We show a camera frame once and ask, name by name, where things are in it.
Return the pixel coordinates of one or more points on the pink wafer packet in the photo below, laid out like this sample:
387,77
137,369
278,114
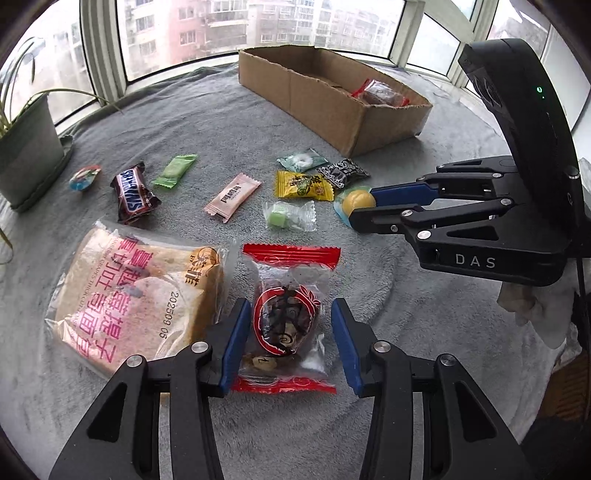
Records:
232,196

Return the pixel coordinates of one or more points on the grey-green plant pot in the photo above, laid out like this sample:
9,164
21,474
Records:
30,152

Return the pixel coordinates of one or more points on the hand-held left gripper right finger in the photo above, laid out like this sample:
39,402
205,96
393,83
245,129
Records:
346,346

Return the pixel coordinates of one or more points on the light green candy packet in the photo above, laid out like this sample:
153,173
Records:
174,170

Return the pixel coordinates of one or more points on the person's right hand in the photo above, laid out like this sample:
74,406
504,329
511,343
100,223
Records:
531,307

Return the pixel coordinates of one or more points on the apartment buildings outside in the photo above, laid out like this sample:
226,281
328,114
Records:
207,27

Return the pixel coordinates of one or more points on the grey-green pot saucer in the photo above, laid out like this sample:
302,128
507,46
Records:
64,154

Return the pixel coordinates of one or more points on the white window frame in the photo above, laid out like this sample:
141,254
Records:
104,46

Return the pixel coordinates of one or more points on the small blue jelly cup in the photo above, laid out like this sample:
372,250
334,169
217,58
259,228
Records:
85,178

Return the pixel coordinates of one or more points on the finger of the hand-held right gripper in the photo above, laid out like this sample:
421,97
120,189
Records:
369,220
397,193

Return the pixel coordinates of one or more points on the dark brown cloth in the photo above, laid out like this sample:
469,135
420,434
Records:
572,383

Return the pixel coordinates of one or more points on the clear packet with green candy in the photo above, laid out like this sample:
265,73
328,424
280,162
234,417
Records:
288,215

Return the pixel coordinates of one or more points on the clear red dried fruit packet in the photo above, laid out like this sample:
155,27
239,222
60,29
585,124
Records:
381,93

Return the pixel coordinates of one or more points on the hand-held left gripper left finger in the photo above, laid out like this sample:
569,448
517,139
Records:
233,342

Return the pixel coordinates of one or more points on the sliced bread packet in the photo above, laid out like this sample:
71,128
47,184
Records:
134,295

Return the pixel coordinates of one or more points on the brown chocolate bar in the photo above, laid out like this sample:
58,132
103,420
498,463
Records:
134,194

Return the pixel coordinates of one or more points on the clear packet with red edges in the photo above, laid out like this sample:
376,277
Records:
286,318

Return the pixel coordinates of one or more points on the black candy packet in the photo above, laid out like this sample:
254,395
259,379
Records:
344,173

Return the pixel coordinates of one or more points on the yellow ball candy packet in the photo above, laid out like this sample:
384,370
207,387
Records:
358,199

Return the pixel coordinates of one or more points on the cardboard box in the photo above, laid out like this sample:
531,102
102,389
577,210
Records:
323,106

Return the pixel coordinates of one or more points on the green leafy plant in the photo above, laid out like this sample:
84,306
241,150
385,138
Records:
14,69

